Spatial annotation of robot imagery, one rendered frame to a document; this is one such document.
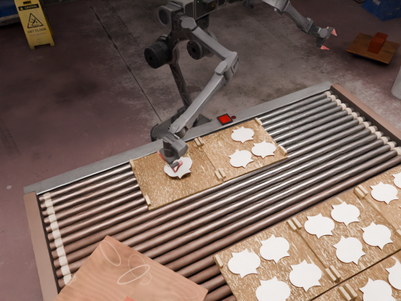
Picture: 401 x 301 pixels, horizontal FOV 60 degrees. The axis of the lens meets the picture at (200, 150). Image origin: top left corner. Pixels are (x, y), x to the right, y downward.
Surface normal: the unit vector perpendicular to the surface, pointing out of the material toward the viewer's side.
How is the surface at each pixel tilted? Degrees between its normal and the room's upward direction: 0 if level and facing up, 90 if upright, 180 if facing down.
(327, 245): 0
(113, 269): 0
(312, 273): 0
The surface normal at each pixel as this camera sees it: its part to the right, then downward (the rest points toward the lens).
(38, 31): 0.36, 0.51
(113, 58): -0.01, -0.69
